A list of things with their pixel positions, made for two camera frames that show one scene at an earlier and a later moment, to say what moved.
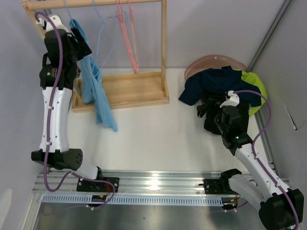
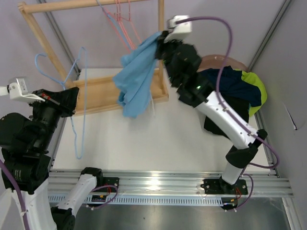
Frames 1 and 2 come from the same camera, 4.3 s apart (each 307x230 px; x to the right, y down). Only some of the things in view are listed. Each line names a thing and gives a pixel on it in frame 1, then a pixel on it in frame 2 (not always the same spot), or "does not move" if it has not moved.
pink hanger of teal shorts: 126,36 → 119,19
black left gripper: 83,49 → 65,99
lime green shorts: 253,78 does not move
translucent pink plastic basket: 214,61 does not move
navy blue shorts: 219,80 does not move
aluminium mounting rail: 133,183 does not move
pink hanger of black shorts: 118,12 → 107,17
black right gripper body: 214,106 → 167,49
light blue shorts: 92,89 → 136,78
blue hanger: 122,19 → 105,11
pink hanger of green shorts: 134,37 → 129,20
